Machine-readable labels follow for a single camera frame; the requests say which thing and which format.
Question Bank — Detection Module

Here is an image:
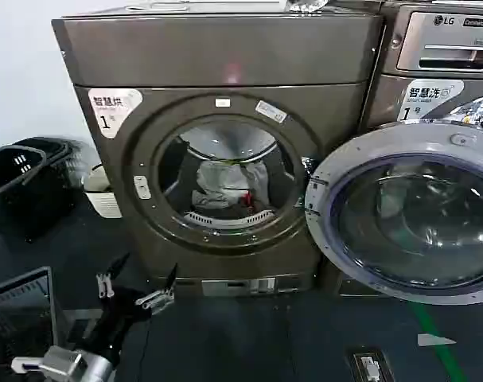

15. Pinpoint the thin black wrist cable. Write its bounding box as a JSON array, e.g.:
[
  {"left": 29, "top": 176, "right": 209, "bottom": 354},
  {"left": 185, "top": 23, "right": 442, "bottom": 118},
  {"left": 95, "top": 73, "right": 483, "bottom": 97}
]
[{"left": 138, "top": 320, "right": 151, "bottom": 382}]

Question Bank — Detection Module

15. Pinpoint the grey front-load dryer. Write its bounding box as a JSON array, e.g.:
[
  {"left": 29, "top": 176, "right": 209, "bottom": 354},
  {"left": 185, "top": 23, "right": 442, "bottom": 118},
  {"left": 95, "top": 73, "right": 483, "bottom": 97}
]
[{"left": 51, "top": 14, "right": 387, "bottom": 298}]

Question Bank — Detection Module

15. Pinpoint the metal floor socket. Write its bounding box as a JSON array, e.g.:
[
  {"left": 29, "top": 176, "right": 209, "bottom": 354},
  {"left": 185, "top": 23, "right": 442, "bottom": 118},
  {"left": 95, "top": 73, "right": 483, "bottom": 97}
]
[{"left": 345, "top": 346, "right": 396, "bottom": 382}]

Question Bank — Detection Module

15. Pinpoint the grey-rimmed mesh basket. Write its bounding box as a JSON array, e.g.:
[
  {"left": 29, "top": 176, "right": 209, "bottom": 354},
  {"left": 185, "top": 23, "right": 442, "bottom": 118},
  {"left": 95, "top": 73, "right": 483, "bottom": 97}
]
[{"left": 0, "top": 266, "right": 60, "bottom": 382}]

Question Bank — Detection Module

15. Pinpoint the grey garment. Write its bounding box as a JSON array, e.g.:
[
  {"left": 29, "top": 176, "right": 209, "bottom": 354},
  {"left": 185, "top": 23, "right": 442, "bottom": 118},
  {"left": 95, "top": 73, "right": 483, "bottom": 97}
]
[{"left": 191, "top": 159, "right": 272, "bottom": 211}]

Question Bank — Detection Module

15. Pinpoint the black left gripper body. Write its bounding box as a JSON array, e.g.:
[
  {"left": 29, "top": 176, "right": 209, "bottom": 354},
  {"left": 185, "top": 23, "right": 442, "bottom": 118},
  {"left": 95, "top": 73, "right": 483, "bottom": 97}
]
[{"left": 76, "top": 285, "right": 153, "bottom": 366}]

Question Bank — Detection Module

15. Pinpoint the crinkled silver foil bag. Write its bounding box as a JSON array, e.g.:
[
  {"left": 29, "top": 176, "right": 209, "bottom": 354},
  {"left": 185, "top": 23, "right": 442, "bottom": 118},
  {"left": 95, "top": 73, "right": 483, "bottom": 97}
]
[{"left": 284, "top": 0, "right": 330, "bottom": 13}]

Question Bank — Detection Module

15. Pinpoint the black plastic laundry basket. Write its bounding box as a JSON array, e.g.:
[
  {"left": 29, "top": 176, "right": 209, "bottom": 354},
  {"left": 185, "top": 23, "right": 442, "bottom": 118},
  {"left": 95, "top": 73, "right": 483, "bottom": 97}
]
[
  {"left": 13, "top": 136, "right": 84, "bottom": 189},
  {"left": 0, "top": 144, "right": 77, "bottom": 244}
]

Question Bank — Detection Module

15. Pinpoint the white paper scrap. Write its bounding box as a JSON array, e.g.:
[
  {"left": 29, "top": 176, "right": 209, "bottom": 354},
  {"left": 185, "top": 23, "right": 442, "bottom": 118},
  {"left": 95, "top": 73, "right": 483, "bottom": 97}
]
[{"left": 416, "top": 333, "right": 458, "bottom": 347}]

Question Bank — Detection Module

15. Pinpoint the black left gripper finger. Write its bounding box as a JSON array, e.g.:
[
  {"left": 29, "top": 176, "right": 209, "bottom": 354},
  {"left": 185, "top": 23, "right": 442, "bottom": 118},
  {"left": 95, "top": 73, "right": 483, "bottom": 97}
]
[
  {"left": 134, "top": 261, "right": 179, "bottom": 316},
  {"left": 95, "top": 251, "right": 130, "bottom": 300}
]

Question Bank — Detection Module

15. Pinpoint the white plastic bin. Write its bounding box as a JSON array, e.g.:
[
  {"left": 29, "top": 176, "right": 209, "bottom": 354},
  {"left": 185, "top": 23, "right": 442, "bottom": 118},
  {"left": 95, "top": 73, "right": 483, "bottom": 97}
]
[{"left": 83, "top": 162, "right": 123, "bottom": 220}]

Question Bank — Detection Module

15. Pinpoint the green floor tape strip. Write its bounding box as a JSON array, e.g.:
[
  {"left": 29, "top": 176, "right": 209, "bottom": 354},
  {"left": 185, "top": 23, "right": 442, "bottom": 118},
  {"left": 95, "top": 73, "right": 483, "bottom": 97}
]
[{"left": 409, "top": 296, "right": 462, "bottom": 382}]

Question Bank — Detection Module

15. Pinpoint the round glass dryer door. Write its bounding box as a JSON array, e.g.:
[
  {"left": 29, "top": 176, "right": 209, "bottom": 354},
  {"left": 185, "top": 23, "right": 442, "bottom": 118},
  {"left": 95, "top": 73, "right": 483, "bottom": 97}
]
[{"left": 303, "top": 122, "right": 483, "bottom": 306}]

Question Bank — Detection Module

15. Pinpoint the grey washing machine with drawer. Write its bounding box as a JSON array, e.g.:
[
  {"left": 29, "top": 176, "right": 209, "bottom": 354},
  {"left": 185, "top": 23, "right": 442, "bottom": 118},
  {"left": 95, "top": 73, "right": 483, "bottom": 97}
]
[{"left": 324, "top": 0, "right": 483, "bottom": 298}]

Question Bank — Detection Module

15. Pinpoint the white flat object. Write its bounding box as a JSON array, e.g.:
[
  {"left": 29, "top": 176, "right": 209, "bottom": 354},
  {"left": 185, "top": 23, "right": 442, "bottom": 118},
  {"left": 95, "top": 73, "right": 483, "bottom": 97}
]
[{"left": 127, "top": 0, "right": 290, "bottom": 12}]

